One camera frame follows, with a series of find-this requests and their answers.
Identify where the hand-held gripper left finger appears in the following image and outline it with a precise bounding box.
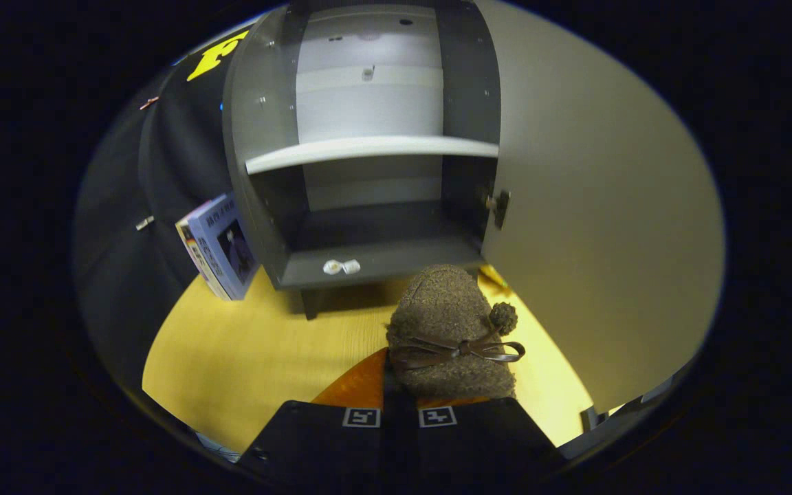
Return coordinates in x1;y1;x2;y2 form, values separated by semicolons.
238;347;404;485

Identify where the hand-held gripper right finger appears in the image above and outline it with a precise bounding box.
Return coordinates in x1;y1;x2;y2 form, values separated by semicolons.
401;392;565;485

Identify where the brown fuzzy shoe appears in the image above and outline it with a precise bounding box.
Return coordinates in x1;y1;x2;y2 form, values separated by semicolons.
386;265;527;401

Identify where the beige shoe cabinet door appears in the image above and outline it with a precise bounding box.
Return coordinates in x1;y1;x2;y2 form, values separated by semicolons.
475;0;727;413

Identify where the blue book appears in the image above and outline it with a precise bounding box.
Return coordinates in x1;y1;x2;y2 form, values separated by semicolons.
186;192;261;301

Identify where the black backdrop cloth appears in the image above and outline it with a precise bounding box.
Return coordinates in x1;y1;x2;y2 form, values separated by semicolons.
73;27;266;386

